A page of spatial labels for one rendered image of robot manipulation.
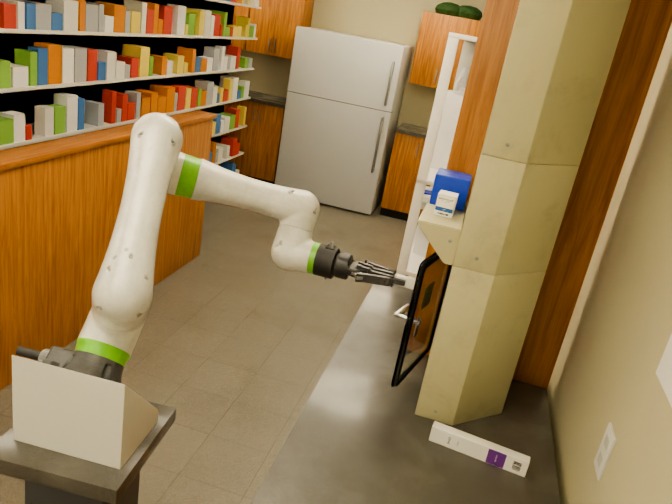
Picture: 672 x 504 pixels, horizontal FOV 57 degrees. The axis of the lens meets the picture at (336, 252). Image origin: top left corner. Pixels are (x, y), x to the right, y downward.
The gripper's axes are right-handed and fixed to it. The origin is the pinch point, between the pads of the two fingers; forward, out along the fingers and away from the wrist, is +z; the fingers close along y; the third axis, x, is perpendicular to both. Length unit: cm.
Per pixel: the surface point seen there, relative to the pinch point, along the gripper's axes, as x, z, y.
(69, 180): 34, -184, 104
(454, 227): -20.1, 9.3, -4.9
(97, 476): 37, -52, -65
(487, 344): 10.9, 25.7, -2.5
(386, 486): 37, 9, -39
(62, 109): 14, -235, 166
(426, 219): -20.1, 1.7, -3.7
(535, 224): -24.2, 29.1, 0.9
